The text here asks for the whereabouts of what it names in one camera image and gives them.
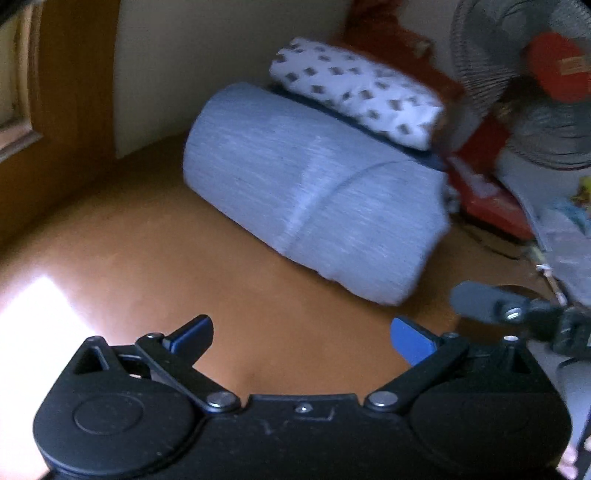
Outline grey plastic bag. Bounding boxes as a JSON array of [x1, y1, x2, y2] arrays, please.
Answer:
[[497, 154, 590, 306]]

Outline white patterned folded cloth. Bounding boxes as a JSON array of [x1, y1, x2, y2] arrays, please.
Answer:
[[270, 37, 445, 151]]

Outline brown wooden window frame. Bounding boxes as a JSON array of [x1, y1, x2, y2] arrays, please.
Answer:
[[1, 1, 120, 242]]

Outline grey fleece garment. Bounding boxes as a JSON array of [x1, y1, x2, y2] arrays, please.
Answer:
[[183, 83, 450, 306]]

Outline red box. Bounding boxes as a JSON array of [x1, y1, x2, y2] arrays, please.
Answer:
[[447, 155, 534, 242]]

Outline grey electric fan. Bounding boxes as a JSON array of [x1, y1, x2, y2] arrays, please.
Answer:
[[451, 1, 590, 171]]

